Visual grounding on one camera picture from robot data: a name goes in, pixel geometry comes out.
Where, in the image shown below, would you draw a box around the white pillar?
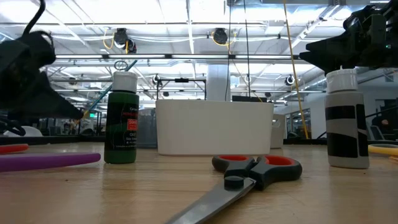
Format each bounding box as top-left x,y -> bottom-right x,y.
206,63 -> 233,102

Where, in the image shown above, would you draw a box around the black metal table frame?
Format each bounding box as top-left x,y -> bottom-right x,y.
0,134 -> 398,146

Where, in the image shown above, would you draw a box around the black ceiling cable reel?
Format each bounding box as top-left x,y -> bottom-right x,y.
112,27 -> 138,54
212,27 -> 229,46

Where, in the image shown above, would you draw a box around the red handled scissors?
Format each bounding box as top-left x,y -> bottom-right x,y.
0,143 -> 30,156

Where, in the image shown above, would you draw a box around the white rounded object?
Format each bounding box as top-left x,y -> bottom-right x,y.
2,125 -> 44,138

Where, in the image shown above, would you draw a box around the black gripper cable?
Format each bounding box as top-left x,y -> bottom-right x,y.
21,0 -> 47,37

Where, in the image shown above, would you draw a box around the yellow handled scissors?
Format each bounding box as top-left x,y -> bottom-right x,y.
368,143 -> 398,157

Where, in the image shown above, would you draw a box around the teal handled paintbrush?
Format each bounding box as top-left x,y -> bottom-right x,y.
81,59 -> 138,119

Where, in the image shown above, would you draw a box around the grey chair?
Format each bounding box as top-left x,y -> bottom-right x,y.
369,121 -> 386,141

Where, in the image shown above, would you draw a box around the purple handled scissors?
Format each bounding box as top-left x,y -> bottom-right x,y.
0,152 -> 102,174

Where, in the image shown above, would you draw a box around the yellow cable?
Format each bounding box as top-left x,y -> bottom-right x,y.
282,0 -> 310,140

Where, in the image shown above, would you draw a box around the white plastic bin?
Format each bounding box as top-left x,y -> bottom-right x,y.
155,99 -> 275,157

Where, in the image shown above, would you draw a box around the grey mesh basket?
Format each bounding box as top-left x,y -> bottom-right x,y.
136,108 -> 158,149

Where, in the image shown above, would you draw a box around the black background frame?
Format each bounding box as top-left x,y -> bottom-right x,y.
155,77 -> 207,101

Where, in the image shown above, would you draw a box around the black cable loop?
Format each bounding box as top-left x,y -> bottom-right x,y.
0,117 -> 26,137

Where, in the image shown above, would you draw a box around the black and red scissors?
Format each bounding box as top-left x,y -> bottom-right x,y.
164,154 -> 303,224

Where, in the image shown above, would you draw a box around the grey striped paint bottle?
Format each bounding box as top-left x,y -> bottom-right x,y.
324,68 -> 371,170

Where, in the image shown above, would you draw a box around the green paint bottle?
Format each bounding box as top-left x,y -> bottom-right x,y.
103,71 -> 140,165

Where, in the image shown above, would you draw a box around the hanging cable ring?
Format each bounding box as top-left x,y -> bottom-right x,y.
113,60 -> 129,72

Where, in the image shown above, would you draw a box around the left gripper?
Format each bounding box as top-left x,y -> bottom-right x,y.
0,29 -> 85,121

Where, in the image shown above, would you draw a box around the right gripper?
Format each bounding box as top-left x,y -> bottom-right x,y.
298,0 -> 398,76

